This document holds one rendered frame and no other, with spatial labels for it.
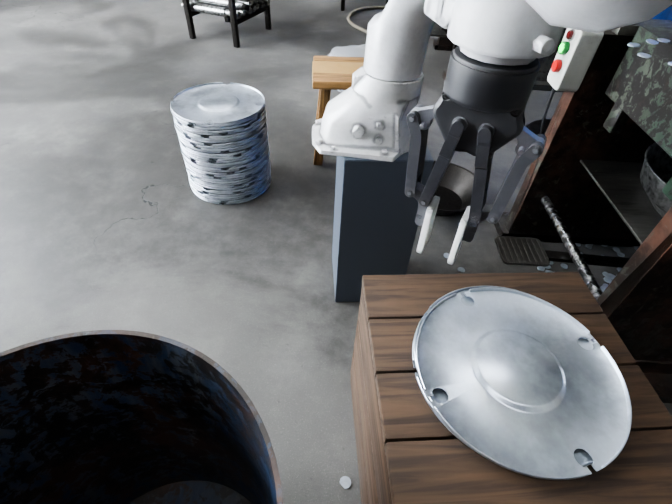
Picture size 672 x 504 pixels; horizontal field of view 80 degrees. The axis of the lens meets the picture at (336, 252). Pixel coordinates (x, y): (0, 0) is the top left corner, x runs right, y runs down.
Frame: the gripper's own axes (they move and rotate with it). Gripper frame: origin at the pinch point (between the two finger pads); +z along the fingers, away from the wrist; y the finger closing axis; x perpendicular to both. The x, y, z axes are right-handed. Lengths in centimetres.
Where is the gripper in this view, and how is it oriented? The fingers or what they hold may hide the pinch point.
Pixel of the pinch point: (443, 231)
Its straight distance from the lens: 50.2
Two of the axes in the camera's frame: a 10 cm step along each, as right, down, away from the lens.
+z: -0.4, 7.2, 7.0
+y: 8.9, 3.5, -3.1
